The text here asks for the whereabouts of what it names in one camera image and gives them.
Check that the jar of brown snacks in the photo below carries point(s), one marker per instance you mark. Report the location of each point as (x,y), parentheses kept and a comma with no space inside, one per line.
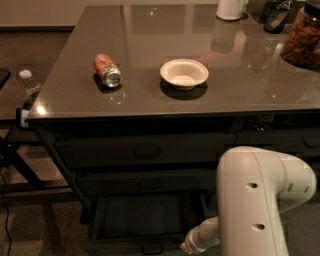
(302,46)

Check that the dark drawer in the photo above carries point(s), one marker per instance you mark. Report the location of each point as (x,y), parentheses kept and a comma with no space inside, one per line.
(147,224)
(143,149)
(299,142)
(146,182)

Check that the black object on counter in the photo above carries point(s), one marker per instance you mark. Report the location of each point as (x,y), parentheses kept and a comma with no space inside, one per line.
(277,17)

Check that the dark cabinet frame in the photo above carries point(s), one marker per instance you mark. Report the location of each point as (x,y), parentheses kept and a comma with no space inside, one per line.
(51,131)

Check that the orange soda can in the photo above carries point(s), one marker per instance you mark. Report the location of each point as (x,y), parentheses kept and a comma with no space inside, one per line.
(107,70)

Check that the dark side table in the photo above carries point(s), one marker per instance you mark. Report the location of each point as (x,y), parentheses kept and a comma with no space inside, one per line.
(21,134)

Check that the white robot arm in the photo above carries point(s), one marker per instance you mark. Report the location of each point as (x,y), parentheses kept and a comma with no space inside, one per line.
(253,186)

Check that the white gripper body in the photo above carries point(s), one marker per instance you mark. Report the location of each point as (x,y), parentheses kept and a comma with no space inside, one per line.
(192,242)

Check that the white paper bowl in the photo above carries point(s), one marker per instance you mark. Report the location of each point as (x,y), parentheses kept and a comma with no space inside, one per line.
(184,73)

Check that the white cylindrical container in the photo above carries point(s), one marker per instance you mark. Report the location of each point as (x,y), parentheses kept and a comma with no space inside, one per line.
(230,10)

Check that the clear water bottle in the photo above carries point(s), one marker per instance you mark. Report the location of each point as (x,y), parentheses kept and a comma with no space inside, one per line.
(32,87)

